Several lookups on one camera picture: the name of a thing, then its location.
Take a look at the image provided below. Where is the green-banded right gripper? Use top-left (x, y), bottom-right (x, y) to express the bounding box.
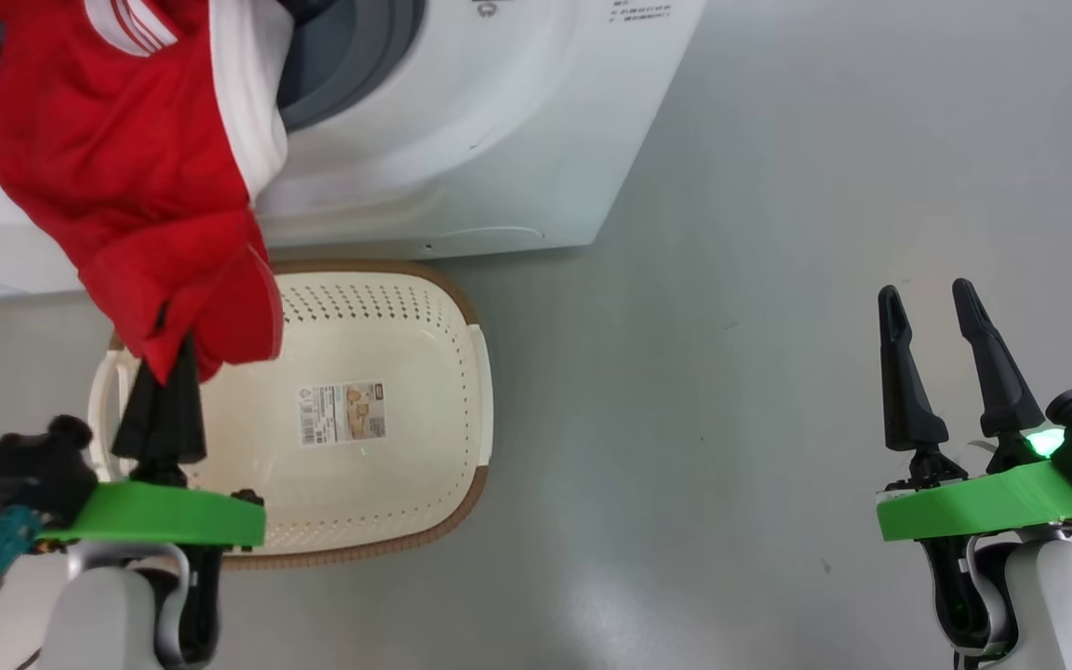
top-left (876, 278), bottom-right (1072, 543)

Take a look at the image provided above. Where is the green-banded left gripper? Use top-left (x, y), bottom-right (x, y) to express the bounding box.
top-left (33, 333), bottom-right (267, 550)

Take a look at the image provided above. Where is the red garment with white trim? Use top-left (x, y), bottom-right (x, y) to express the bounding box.
top-left (0, 0), bottom-right (295, 384)

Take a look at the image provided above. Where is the cream perforated laundry basket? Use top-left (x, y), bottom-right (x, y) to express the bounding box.
top-left (87, 261), bottom-right (495, 570)

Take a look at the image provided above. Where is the round washing machine filter cover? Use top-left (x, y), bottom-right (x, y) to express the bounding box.
top-left (438, 225), bottom-right (548, 250)

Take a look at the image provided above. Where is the white front-load washing machine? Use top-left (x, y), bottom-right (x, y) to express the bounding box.
top-left (0, 0), bottom-right (709, 301)

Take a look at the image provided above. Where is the paper product label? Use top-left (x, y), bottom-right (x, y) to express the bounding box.
top-left (297, 380), bottom-right (387, 446)

